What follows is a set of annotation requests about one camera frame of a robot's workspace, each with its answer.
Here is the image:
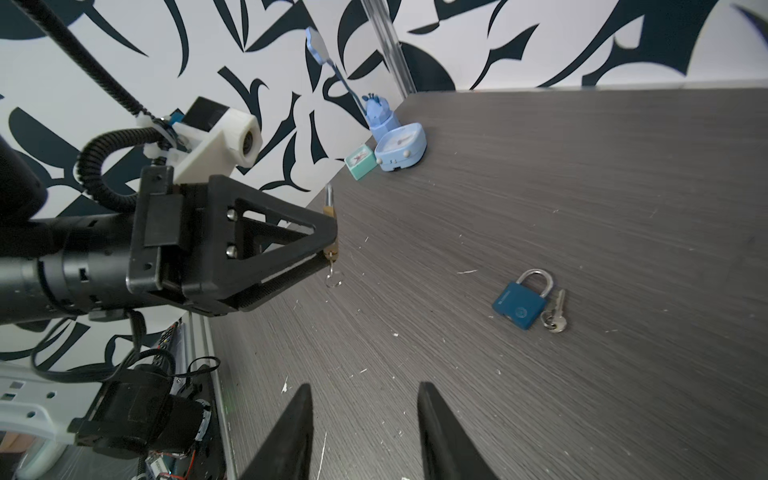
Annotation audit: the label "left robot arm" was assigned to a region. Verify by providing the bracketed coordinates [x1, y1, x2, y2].
[1, 1, 338, 461]

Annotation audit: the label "green small clock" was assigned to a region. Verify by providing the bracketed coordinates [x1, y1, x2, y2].
[344, 144, 378, 180]

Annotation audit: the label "light blue alarm clock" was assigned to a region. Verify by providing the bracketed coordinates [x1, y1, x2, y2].
[374, 122, 427, 172]

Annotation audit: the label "blue pen holder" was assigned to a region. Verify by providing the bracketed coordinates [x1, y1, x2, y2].
[305, 27, 401, 142]

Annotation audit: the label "brass padlock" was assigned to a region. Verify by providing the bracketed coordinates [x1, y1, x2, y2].
[323, 183, 344, 288]

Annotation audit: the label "blue padlock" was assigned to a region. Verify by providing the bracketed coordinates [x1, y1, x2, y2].
[492, 268, 554, 330]

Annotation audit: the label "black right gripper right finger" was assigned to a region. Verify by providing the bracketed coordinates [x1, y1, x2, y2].
[417, 382, 498, 479]

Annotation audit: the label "blue padlock keys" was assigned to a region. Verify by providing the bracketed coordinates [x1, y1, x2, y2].
[540, 289, 568, 333]

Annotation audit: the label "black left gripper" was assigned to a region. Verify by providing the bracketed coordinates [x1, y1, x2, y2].
[126, 166, 333, 312]

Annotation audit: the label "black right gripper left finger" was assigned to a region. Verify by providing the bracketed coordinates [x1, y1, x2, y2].
[239, 383, 314, 480]

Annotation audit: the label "green circuit board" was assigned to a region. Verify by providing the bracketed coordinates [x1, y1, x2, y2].
[135, 451, 196, 480]

